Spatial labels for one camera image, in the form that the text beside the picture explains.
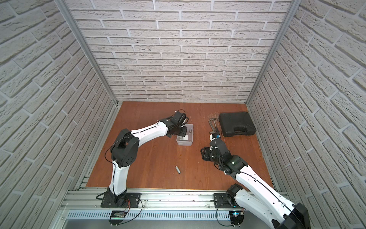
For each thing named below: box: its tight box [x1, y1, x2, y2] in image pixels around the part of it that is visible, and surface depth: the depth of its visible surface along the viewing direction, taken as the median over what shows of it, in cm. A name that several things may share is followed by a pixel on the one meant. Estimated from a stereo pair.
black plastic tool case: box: [218, 111, 257, 137], surface depth 102 cm
